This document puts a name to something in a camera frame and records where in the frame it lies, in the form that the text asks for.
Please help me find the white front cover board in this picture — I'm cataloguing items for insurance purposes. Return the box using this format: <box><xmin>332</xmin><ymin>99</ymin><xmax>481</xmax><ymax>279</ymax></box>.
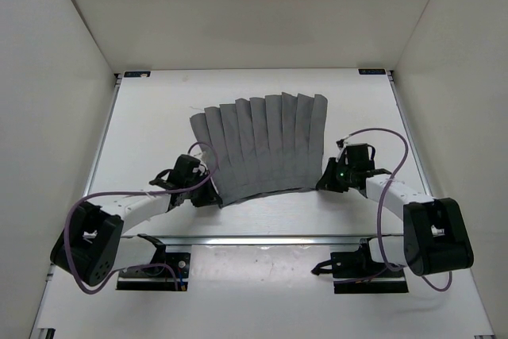
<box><xmin>38</xmin><ymin>246</ymin><xmax>493</xmax><ymax>338</ymax></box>

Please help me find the grey pleated skirt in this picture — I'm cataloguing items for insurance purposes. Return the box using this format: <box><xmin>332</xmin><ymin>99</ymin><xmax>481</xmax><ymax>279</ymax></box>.
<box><xmin>190</xmin><ymin>93</ymin><xmax>328</xmax><ymax>206</ymax></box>

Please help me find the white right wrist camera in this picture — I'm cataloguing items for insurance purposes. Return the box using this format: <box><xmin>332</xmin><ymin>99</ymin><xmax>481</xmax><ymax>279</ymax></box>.
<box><xmin>336</xmin><ymin>138</ymin><xmax>349</xmax><ymax>158</ymax></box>

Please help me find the aluminium table edge rail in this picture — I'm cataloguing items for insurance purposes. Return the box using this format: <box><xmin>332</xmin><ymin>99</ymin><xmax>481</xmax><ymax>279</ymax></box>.
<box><xmin>73</xmin><ymin>234</ymin><xmax>421</xmax><ymax>247</ymax></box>

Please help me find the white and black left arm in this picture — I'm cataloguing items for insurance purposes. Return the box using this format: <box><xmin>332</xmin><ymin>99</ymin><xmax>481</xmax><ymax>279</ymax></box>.
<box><xmin>50</xmin><ymin>154</ymin><xmax>221</xmax><ymax>295</ymax></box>

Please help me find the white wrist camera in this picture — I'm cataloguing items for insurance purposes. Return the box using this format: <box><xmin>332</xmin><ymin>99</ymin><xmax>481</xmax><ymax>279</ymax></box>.
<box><xmin>195</xmin><ymin>152</ymin><xmax>210</xmax><ymax>166</ymax></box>
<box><xmin>336</xmin><ymin>138</ymin><xmax>349</xmax><ymax>158</ymax></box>

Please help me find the blue label sticker right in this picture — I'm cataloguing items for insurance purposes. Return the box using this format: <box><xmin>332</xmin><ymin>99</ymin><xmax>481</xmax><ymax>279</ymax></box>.
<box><xmin>358</xmin><ymin>68</ymin><xmax>386</xmax><ymax>75</ymax></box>

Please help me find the blue label sticker left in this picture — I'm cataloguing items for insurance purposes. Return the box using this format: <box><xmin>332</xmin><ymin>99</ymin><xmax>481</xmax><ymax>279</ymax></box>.
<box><xmin>123</xmin><ymin>71</ymin><xmax>151</xmax><ymax>78</ymax></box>

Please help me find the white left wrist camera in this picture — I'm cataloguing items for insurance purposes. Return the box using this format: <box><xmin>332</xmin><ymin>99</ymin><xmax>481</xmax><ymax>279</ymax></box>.
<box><xmin>195</xmin><ymin>152</ymin><xmax>210</xmax><ymax>166</ymax></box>

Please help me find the blue label sticker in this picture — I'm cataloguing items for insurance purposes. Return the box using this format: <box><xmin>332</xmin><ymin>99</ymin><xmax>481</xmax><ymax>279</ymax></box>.
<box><xmin>358</xmin><ymin>68</ymin><xmax>386</xmax><ymax>75</ymax></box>
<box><xmin>123</xmin><ymin>71</ymin><xmax>151</xmax><ymax>78</ymax></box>

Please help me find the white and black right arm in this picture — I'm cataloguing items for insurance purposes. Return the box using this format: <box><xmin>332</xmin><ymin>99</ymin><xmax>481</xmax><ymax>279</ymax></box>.
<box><xmin>317</xmin><ymin>141</ymin><xmax>474</xmax><ymax>276</ymax></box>

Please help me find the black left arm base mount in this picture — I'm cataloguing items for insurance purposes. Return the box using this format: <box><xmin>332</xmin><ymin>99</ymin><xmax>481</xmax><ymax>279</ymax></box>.
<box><xmin>114</xmin><ymin>234</ymin><xmax>191</xmax><ymax>292</ymax></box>

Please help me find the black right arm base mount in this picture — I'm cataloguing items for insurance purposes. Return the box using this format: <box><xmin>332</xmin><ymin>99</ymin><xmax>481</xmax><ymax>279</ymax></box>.
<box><xmin>310</xmin><ymin>242</ymin><xmax>409</xmax><ymax>295</ymax></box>

